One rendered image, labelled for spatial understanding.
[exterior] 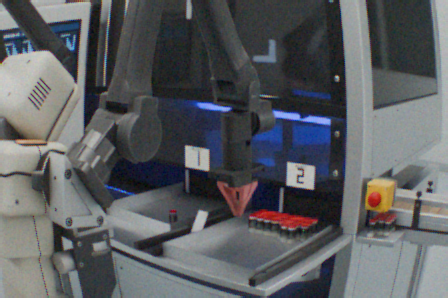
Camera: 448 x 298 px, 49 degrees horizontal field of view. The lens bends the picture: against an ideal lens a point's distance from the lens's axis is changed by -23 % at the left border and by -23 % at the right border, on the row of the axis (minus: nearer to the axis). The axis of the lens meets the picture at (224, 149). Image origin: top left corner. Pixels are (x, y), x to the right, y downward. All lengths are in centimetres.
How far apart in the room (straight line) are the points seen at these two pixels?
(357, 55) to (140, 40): 68
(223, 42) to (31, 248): 54
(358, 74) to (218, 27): 48
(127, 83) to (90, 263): 35
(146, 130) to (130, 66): 10
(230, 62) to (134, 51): 26
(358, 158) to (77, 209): 81
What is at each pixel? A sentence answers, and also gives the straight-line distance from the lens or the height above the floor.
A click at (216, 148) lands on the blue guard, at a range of 172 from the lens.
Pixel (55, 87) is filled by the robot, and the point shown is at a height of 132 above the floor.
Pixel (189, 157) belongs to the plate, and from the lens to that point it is 178.
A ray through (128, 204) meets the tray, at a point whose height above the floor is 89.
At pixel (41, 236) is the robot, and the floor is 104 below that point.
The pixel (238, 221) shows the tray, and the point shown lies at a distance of 160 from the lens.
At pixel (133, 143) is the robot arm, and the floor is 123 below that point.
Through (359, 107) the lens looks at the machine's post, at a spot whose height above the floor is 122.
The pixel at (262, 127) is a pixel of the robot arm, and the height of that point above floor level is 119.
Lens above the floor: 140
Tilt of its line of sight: 12 degrees down
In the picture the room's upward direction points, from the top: straight up
